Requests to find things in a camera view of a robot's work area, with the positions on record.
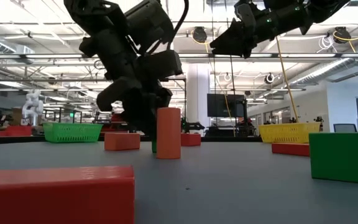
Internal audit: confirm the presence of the small red block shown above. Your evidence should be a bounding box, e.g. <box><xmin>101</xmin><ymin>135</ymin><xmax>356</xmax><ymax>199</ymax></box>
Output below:
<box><xmin>180</xmin><ymin>133</ymin><xmax>202</xmax><ymax>147</ymax></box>

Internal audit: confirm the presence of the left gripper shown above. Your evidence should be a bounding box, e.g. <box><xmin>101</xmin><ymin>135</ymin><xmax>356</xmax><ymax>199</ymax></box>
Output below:
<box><xmin>96</xmin><ymin>39</ymin><xmax>184</xmax><ymax>141</ymax></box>

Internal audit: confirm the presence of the large green block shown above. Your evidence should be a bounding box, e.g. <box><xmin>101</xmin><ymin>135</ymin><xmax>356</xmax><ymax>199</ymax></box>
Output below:
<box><xmin>308</xmin><ymin>131</ymin><xmax>358</xmax><ymax>185</ymax></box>

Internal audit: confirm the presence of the orange rectangular block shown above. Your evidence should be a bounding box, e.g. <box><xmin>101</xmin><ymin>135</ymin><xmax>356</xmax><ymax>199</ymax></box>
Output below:
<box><xmin>104</xmin><ymin>133</ymin><xmax>141</xmax><ymax>152</ymax></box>

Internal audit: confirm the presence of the green plastic basket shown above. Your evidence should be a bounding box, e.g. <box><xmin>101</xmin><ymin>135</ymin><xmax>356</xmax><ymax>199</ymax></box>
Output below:
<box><xmin>42</xmin><ymin>122</ymin><xmax>104</xmax><ymax>144</ymax></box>

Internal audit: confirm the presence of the black table side rail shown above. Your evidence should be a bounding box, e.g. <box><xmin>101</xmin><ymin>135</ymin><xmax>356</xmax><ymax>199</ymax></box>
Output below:
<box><xmin>0</xmin><ymin>135</ymin><xmax>358</xmax><ymax>146</ymax></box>

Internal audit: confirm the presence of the black wall monitor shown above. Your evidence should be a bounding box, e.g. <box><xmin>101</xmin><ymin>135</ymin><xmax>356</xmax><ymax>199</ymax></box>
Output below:
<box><xmin>206</xmin><ymin>93</ymin><xmax>246</xmax><ymax>118</ymax></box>

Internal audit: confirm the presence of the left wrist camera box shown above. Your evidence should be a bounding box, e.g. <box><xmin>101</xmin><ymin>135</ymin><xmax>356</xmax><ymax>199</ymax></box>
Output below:
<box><xmin>126</xmin><ymin>0</ymin><xmax>175</xmax><ymax>41</ymax></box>

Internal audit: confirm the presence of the white coiled cable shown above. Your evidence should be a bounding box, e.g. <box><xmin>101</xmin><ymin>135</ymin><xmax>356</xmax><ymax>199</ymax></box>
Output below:
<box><xmin>317</xmin><ymin>35</ymin><xmax>335</xmax><ymax>52</ymax></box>

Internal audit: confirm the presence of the white robot figure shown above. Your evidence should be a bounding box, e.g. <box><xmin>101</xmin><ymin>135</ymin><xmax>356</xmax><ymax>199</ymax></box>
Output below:
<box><xmin>21</xmin><ymin>89</ymin><xmax>45</xmax><ymax>127</ymax></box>

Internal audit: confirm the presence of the long red block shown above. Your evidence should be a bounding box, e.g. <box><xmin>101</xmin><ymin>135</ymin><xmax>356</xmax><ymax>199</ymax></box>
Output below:
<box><xmin>271</xmin><ymin>142</ymin><xmax>311</xmax><ymax>157</ymax></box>

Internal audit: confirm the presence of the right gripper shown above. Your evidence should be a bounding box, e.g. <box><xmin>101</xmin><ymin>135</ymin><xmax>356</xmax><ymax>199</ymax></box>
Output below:
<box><xmin>209</xmin><ymin>2</ymin><xmax>311</xmax><ymax>60</ymax></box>

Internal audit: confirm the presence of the orange cylinder block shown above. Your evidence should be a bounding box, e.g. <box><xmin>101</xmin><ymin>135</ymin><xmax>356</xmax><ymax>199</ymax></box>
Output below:
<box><xmin>155</xmin><ymin>107</ymin><xmax>182</xmax><ymax>160</ymax></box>

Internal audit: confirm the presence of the yellow plastic basket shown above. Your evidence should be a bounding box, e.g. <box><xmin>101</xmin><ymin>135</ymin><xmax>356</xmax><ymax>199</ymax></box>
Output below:
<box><xmin>258</xmin><ymin>122</ymin><xmax>322</xmax><ymax>145</ymax></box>

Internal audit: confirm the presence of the red rectangular block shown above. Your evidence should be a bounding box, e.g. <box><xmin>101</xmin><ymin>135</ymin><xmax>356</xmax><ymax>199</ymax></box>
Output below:
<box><xmin>0</xmin><ymin>165</ymin><xmax>135</xmax><ymax>224</ymax></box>

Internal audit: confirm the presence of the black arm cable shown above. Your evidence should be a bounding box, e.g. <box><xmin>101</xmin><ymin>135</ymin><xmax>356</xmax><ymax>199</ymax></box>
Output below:
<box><xmin>147</xmin><ymin>0</ymin><xmax>190</xmax><ymax>55</ymax></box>

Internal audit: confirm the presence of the cardboard box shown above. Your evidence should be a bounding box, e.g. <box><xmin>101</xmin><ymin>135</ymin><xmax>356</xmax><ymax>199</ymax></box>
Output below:
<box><xmin>11</xmin><ymin>107</ymin><xmax>24</xmax><ymax>125</ymax></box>

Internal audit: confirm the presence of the white column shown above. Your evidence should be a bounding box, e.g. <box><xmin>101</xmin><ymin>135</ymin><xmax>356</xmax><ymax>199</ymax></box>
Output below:
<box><xmin>186</xmin><ymin>63</ymin><xmax>211</xmax><ymax>138</ymax></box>

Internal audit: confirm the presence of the yellow hanging cable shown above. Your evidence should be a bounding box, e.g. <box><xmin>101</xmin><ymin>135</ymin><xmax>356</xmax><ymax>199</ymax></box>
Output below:
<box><xmin>275</xmin><ymin>35</ymin><xmax>300</xmax><ymax>124</ymax></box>

